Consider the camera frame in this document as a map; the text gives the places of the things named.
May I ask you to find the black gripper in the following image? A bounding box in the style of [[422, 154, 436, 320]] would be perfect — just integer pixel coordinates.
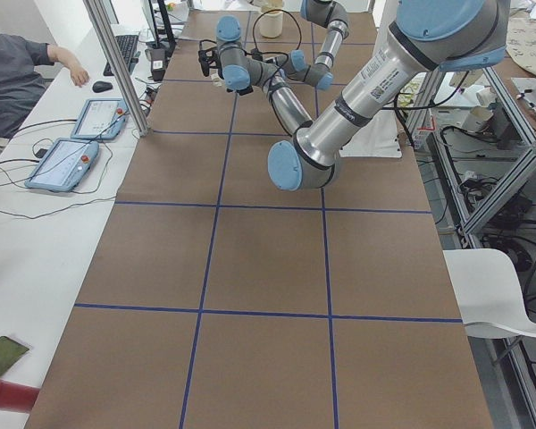
[[197, 39, 221, 76]]

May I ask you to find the white mug with handle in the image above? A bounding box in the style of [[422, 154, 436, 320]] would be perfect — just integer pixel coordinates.
[[211, 73, 226, 88]]

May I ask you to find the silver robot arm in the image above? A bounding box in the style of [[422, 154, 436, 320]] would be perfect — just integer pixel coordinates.
[[282, 0, 349, 90], [198, 0, 510, 191]]

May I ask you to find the cream oval bin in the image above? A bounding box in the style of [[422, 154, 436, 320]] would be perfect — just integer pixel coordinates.
[[257, 9, 283, 38]]

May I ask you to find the black keyboard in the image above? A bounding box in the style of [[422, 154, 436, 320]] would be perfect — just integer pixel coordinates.
[[113, 35, 138, 74]]

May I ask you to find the black computer mouse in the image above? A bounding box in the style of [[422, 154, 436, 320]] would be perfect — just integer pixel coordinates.
[[92, 80, 113, 94]]

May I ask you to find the upper teach pendant tablet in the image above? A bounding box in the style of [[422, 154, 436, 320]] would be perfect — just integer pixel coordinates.
[[71, 98, 128, 140]]

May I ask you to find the teach pendant tablet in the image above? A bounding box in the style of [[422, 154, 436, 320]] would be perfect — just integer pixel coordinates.
[[24, 139, 99, 192], [71, 98, 128, 140]]

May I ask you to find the lower teach pendant tablet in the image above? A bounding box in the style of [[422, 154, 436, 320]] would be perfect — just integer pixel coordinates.
[[24, 139, 99, 192]]

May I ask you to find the seated person grey shirt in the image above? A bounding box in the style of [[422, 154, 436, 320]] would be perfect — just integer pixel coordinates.
[[0, 34, 89, 139]]

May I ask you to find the brown table mat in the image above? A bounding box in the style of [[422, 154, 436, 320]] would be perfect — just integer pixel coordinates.
[[27, 12, 492, 428]]

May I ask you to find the green bean bag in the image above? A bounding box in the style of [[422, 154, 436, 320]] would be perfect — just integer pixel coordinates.
[[0, 336, 29, 377]]

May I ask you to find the white chair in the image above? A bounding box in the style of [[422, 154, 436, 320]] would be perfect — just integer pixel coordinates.
[[443, 248, 536, 339]]

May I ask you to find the red cylinder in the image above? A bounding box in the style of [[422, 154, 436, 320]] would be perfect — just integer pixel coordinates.
[[0, 380, 40, 414]]

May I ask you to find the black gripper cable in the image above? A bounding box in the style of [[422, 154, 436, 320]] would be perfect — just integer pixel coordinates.
[[249, 8, 303, 68]]

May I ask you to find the aluminium frame post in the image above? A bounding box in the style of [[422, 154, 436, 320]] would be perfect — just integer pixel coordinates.
[[83, 0, 149, 137]]

